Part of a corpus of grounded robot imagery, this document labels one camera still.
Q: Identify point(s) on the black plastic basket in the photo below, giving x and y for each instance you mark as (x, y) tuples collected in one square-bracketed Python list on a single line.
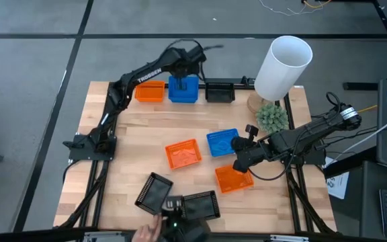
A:
[(202, 206), (219, 93), (153, 194)]

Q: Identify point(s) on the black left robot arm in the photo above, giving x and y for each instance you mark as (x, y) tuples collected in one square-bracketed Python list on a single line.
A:
[(146, 75)]

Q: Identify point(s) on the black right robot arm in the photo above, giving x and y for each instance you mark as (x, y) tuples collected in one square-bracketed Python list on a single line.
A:
[(314, 131)]

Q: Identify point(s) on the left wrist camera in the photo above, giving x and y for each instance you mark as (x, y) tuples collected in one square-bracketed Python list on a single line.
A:
[(197, 53)]

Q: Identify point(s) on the person's hand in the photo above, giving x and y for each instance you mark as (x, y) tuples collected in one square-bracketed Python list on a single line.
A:
[(146, 232)]

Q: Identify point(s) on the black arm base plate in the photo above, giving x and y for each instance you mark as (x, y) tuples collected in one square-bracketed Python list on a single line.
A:
[(317, 158), (79, 153)]

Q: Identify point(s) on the black handheld device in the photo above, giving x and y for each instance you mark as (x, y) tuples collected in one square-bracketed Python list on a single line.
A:
[(183, 232)]

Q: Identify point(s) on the orange plastic basket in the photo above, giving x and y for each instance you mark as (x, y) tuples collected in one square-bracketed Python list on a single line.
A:
[(183, 154), (232, 179), (150, 91)]

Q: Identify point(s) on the white paper sheet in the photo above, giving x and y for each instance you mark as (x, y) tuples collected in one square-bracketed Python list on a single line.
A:
[(339, 186)]

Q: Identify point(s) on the grey metal bracket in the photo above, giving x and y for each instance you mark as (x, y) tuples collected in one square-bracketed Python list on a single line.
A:
[(289, 238), (106, 238)]

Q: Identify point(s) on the black desk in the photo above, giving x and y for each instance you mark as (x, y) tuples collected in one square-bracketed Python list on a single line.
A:
[(365, 208)]

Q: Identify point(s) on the blue plastic basket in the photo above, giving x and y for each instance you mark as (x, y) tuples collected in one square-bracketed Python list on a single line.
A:
[(190, 95), (220, 142)]

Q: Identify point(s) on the green plant in white pot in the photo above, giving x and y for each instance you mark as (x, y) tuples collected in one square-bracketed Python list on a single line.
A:
[(271, 118)]

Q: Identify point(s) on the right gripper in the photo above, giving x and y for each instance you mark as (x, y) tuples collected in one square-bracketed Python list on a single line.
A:
[(257, 151)]

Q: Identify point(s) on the black aluminium table frame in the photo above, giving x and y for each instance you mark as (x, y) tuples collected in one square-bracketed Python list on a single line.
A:
[(238, 86)]

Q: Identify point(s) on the white shade wooden base lamp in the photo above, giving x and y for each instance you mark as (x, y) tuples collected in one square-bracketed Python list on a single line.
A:
[(282, 67)]

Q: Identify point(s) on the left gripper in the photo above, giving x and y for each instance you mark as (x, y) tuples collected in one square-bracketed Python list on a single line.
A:
[(180, 71)]

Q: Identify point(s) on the black floor bar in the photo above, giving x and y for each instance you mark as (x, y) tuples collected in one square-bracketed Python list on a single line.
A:
[(359, 86)]

